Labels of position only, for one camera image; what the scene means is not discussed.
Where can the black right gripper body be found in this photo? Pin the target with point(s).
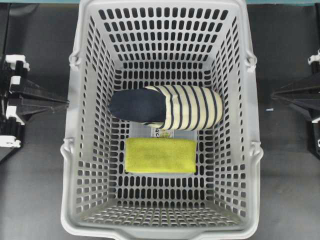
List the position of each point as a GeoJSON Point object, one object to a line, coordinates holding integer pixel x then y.
{"type": "Point", "coordinates": [314, 62]}

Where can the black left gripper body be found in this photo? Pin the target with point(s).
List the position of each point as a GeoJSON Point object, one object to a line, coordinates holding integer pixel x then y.
{"type": "Point", "coordinates": [13, 68]}

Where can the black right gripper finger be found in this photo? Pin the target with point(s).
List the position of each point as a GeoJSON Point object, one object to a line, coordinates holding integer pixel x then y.
{"type": "Point", "coordinates": [298, 87]}
{"type": "Point", "coordinates": [302, 103]}

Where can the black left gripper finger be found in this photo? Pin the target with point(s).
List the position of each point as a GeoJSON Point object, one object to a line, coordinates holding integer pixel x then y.
{"type": "Point", "coordinates": [32, 107]}
{"type": "Point", "coordinates": [33, 90]}

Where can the grey plastic shopping basket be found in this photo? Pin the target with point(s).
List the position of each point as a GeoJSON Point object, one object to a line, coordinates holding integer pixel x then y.
{"type": "Point", "coordinates": [132, 44]}

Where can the white label in basket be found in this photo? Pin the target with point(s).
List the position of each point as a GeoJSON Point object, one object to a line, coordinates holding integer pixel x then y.
{"type": "Point", "coordinates": [161, 133]}

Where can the yellow folded cloth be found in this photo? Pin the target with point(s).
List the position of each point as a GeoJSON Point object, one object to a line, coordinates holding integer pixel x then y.
{"type": "Point", "coordinates": [160, 155]}

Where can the navy striped cream slipper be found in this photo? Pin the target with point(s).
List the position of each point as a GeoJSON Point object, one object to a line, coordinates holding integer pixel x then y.
{"type": "Point", "coordinates": [169, 107]}

